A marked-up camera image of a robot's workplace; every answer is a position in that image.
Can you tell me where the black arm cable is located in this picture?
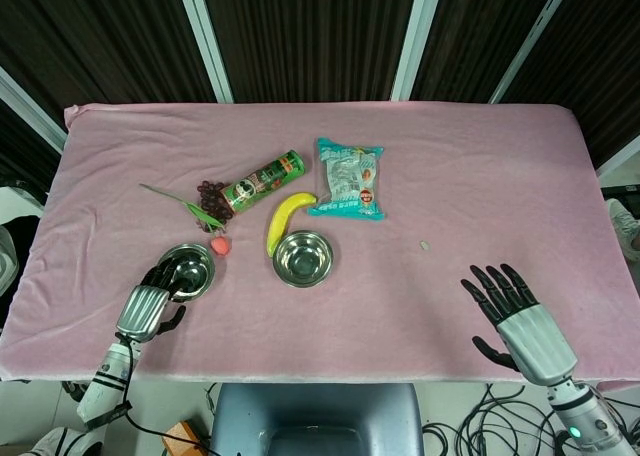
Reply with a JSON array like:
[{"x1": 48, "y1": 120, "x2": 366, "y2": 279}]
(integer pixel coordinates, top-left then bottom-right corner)
[{"x1": 117, "y1": 339, "x2": 214, "y2": 455}]

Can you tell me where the black and silver right hand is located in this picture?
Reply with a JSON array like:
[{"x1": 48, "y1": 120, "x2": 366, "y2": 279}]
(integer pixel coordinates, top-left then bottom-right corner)
[{"x1": 459, "y1": 263, "x2": 579, "y2": 388}]

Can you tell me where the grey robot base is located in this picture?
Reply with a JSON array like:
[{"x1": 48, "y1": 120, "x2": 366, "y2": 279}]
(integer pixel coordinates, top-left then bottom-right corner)
[{"x1": 208, "y1": 382, "x2": 425, "y2": 456}]

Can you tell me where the yellow banana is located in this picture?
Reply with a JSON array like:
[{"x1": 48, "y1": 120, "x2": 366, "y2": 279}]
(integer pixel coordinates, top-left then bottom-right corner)
[{"x1": 266, "y1": 191, "x2": 319, "y2": 258}]

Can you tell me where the orange box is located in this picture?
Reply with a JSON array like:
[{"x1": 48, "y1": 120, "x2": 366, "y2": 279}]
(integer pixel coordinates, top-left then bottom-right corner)
[{"x1": 160, "y1": 420, "x2": 212, "y2": 456}]

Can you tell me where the dark purple grape bunch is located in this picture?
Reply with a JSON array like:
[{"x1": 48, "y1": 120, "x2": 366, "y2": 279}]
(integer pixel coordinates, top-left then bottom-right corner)
[{"x1": 195, "y1": 179, "x2": 234, "y2": 225}]

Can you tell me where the black caster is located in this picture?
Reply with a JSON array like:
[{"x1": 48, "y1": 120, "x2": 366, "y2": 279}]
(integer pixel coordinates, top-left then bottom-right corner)
[{"x1": 61, "y1": 380, "x2": 91, "y2": 403}]

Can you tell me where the green chips can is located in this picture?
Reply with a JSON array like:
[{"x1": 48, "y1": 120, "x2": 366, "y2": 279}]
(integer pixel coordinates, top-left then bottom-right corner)
[{"x1": 221, "y1": 149, "x2": 306, "y2": 218}]

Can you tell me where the green leafy stem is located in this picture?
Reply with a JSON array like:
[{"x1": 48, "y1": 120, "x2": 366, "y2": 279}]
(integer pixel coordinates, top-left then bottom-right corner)
[{"x1": 139, "y1": 183, "x2": 227, "y2": 235}]

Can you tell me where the black and silver left hand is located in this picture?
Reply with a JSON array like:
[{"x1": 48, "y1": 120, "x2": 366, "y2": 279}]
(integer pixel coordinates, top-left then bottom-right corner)
[{"x1": 115, "y1": 259, "x2": 188, "y2": 345}]

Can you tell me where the pink table cloth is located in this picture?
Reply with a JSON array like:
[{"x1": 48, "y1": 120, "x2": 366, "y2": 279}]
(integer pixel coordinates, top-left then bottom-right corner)
[{"x1": 0, "y1": 102, "x2": 640, "y2": 383}]

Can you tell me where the white frame post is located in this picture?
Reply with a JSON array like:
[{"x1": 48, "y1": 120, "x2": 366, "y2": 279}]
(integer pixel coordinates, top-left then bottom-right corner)
[
  {"x1": 389, "y1": 0, "x2": 447, "y2": 102},
  {"x1": 0, "y1": 65, "x2": 69, "y2": 151},
  {"x1": 174, "y1": 0, "x2": 235, "y2": 104},
  {"x1": 488, "y1": 0, "x2": 579, "y2": 105}
]

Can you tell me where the black floor cable tangle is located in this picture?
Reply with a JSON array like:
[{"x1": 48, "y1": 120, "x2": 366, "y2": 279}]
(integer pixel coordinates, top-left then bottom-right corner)
[{"x1": 422, "y1": 383, "x2": 626, "y2": 456}]

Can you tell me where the white sneaker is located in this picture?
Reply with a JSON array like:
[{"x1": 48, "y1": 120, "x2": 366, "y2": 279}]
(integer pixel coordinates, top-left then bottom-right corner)
[{"x1": 605, "y1": 198, "x2": 640, "y2": 263}]

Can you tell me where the teal snack bag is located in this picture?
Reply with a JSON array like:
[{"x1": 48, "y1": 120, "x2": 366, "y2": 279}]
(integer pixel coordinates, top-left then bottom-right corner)
[{"x1": 306, "y1": 136, "x2": 389, "y2": 223}]

